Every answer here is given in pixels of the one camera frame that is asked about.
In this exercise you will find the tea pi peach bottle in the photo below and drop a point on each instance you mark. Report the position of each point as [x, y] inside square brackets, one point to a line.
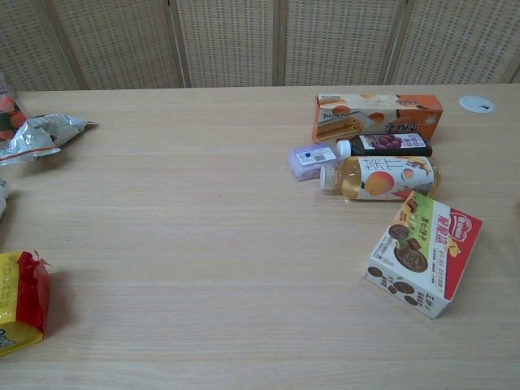
[378, 180]

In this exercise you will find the dark grape juice bottle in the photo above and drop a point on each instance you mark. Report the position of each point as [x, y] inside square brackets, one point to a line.
[386, 144]

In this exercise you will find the orange wafer roll box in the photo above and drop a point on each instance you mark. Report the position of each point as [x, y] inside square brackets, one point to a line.
[365, 115]

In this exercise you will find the silver foil snack bag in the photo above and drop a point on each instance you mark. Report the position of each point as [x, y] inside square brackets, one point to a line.
[36, 136]

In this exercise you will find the purple soap pack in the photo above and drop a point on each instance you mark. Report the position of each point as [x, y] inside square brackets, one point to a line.
[308, 162]

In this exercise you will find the yellow red snack bag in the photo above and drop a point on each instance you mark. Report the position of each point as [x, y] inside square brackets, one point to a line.
[18, 300]

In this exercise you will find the woven folding screen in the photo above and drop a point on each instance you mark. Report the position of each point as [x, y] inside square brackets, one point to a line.
[260, 42]

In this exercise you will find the white red biscuit box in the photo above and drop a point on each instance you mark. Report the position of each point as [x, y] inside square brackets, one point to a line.
[422, 252]

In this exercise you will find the red orange snack packet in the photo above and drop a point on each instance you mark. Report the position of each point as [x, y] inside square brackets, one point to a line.
[7, 115]

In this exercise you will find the white object at table edge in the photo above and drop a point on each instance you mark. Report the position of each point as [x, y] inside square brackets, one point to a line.
[3, 197]

